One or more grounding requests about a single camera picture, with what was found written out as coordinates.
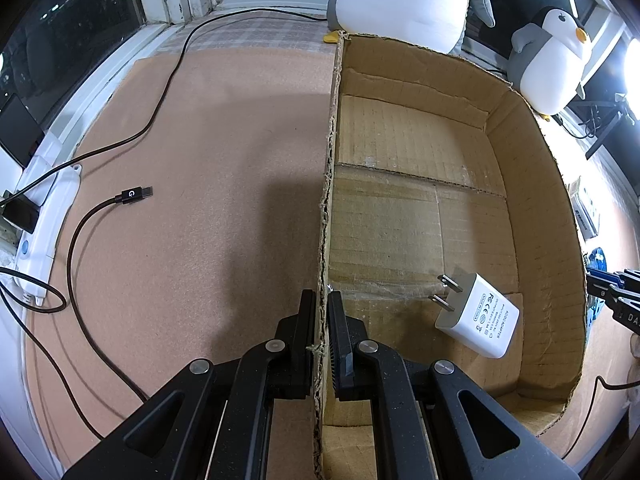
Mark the large penguin plush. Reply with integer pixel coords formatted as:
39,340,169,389
322,0,496,56

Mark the long black cable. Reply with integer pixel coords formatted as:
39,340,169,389
0,7,331,206

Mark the black plug charger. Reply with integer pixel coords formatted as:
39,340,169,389
0,190,38,233

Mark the looped black cable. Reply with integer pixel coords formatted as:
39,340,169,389
0,267,67,315

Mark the white power strip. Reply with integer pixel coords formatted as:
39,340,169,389
17,162,83,306

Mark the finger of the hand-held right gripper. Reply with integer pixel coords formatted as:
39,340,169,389
586,267,640,306
607,294,640,338

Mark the thin black cable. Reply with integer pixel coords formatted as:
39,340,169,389
560,375,640,461

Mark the black tablet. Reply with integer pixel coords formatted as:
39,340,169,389
0,94,46,168

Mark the black lamp stand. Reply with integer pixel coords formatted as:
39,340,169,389
565,92,638,158

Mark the cardboard box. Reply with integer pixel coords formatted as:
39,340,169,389
312,32,591,480

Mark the checked cloth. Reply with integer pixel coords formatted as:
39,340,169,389
160,10,341,56

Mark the black cable with USB connector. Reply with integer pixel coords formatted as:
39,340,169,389
67,186,155,403

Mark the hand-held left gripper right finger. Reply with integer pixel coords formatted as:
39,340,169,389
326,291,583,480

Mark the small white box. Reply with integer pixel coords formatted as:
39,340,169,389
569,176,601,239

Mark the small penguin plush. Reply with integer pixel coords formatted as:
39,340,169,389
510,6,593,121

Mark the white power adapter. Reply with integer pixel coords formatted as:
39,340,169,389
431,272,521,359

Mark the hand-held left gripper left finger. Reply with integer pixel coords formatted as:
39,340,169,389
62,289,321,480

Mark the blue object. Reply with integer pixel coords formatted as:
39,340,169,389
585,247,607,331

